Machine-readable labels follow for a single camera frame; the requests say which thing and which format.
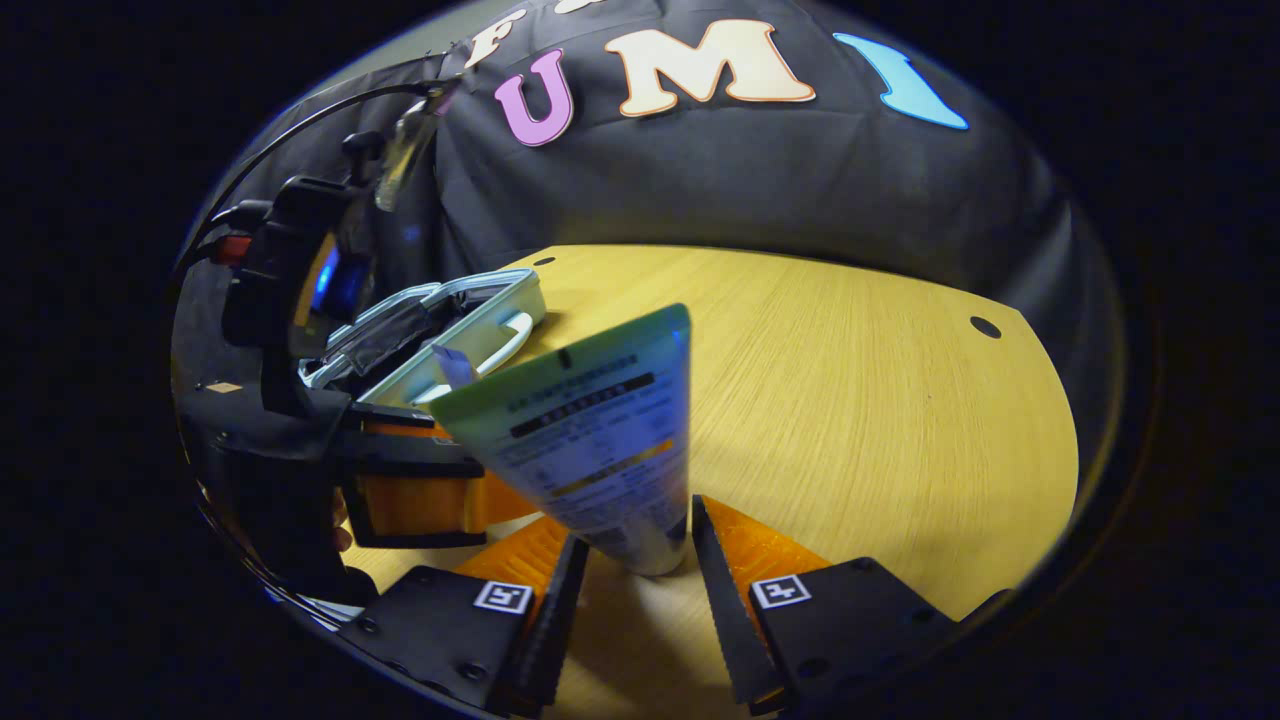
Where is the light blue suitcase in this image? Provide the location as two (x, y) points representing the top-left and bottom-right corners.
(298, 268), (549, 411)

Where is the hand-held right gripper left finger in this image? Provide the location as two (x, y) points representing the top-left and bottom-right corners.
(335, 515), (593, 717)

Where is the black backdrop cloth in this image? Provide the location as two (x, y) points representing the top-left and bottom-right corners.
(175, 0), (1131, 471)

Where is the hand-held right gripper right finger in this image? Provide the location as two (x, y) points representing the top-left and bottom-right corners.
(690, 493), (1011, 717)

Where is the large white green tube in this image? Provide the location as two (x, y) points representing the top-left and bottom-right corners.
(428, 303), (694, 578)

